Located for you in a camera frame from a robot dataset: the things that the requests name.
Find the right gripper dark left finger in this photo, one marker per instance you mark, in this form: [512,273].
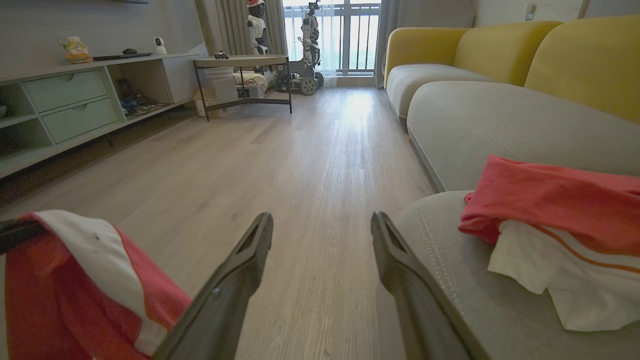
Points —
[225,300]

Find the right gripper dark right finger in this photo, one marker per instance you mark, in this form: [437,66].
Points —
[410,295]

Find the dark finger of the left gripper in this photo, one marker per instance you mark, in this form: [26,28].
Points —
[20,234]

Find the red basketball jersey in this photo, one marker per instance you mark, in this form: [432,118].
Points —
[60,310]

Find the white and red garment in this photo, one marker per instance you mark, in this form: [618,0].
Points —
[550,205]

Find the yellow sofa back cushion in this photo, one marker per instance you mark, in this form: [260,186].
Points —
[500,52]
[590,65]
[420,47]

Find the pale green cabinet drawer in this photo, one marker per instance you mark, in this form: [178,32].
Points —
[80,120]
[65,90]

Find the colourful toy figurine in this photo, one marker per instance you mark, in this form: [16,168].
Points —
[76,51]

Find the pale green TV cabinet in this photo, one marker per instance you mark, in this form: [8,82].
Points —
[145,72]

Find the white boxes stack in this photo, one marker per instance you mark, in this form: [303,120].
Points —
[220,87]

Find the round black-legged side table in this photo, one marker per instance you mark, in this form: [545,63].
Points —
[240,61]

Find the grey balcony railing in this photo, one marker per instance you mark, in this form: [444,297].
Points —
[345,40]

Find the wheeled white robot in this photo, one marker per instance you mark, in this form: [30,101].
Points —
[310,45]

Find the white humanoid robot red hat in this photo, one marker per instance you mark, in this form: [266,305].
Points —
[257,27]

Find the beige curtain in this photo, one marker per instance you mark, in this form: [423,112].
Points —
[230,25]

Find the white round security camera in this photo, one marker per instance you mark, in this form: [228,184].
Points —
[159,46]

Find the wall switch box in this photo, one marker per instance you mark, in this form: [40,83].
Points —
[530,11]

